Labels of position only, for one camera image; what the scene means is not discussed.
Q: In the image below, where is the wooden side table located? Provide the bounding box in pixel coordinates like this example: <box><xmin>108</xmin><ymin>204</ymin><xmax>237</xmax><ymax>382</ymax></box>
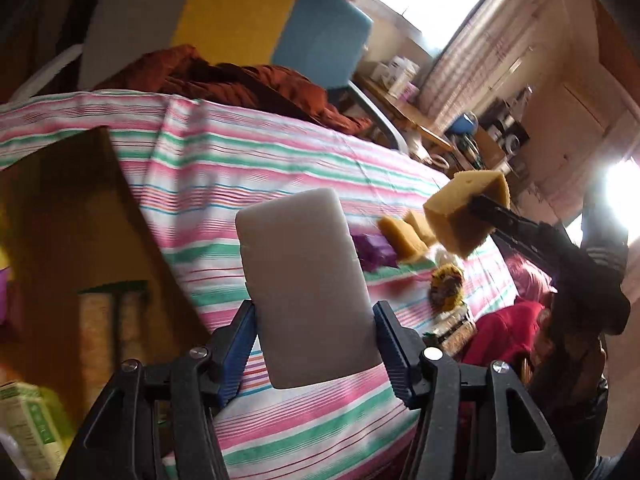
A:
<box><xmin>354</xmin><ymin>75</ymin><xmax>507</xmax><ymax>172</ymax></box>

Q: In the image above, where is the white carton on table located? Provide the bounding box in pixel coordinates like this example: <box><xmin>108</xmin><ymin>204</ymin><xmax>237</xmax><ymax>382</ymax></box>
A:
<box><xmin>371</xmin><ymin>56</ymin><xmax>419</xmax><ymax>102</ymax></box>

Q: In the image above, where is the yellow sponge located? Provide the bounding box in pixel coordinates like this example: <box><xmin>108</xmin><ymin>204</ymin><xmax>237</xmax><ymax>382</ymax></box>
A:
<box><xmin>402</xmin><ymin>210</ymin><xmax>437</xmax><ymax>247</ymax></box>
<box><xmin>423</xmin><ymin>170</ymin><xmax>510</xmax><ymax>259</ymax></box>
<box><xmin>378</xmin><ymin>216</ymin><xmax>427</xmax><ymax>263</ymax></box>

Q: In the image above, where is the red pink pillow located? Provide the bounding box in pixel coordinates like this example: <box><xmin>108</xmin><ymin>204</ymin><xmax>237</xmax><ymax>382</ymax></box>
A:
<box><xmin>459</xmin><ymin>254</ymin><xmax>555</xmax><ymax>374</ymax></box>

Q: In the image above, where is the patterned soap box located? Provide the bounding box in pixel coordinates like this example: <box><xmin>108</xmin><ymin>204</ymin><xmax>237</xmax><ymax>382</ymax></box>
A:
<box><xmin>422</xmin><ymin>304</ymin><xmax>476</xmax><ymax>358</ymax></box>

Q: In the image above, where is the purple toy block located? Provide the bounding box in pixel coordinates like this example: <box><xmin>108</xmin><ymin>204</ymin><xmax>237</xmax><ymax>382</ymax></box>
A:
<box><xmin>352</xmin><ymin>233</ymin><xmax>398</xmax><ymax>273</ymax></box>

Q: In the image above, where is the green white carton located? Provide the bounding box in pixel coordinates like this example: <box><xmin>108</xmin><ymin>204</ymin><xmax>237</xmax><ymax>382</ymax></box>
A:
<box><xmin>0</xmin><ymin>382</ymin><xmax>66</xmax><ymax>479</ymax></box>

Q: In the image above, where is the pink checked curtain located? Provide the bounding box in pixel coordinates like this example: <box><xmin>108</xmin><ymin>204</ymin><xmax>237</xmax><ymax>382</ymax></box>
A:
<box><xmin>413</xmin><ymin>0</ymin><xmax>567</xmax><ymax>133</ymax></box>

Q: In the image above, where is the yellow brown plush toy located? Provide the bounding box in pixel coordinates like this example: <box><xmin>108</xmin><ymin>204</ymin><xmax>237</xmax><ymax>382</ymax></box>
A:
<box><xmin>428</xmin><ymin>263</ymin><xmax>464</xmax><ymax>312</ymax></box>

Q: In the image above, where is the rust red blanket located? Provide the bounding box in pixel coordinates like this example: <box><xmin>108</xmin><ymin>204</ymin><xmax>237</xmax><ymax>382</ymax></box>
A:
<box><xmin>96</xmin><ymin>44</ymin><xmax>372</xmax><ymax>136</ymax></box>

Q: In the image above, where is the grey yellow blue headboard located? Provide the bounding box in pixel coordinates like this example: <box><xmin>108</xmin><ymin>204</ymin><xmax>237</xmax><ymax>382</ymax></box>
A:
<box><xmin>78</xmin><ymin>0</ymin><xmax>372</xmax><ymax>89</ymax></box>

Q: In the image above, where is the striped pink green bedsheet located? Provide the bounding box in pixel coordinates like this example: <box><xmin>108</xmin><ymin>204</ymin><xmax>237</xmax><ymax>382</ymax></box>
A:
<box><xmin>0</xmin><ymin>88</ymin><xmax>522</xmax><ymax>480</ymax></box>

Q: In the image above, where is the white foam block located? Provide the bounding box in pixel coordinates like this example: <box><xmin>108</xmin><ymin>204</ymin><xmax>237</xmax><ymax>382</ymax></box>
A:
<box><xmin>235</xmin><ymin>188</ymin><xmax>381</xmax><ymax>389</ymax></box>

